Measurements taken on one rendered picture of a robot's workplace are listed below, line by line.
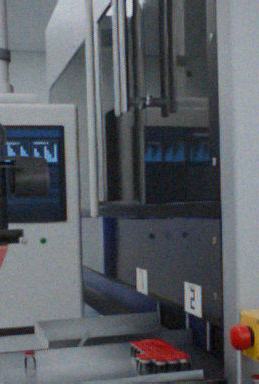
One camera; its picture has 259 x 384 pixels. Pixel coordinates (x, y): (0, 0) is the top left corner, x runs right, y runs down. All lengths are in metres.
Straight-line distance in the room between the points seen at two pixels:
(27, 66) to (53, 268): 4.91
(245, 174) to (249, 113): 0.10
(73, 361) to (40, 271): 0.70
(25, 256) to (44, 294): 0.14
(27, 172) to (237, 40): 0.41
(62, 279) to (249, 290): 1.02
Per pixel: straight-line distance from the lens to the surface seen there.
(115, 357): 1.28
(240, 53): 1.03
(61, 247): 1.93
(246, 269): 1.00
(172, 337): 1.41
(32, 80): 6.66
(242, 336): 0.93
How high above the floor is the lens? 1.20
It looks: 3 degrees down
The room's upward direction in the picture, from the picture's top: 2 degrees counter-clockwise
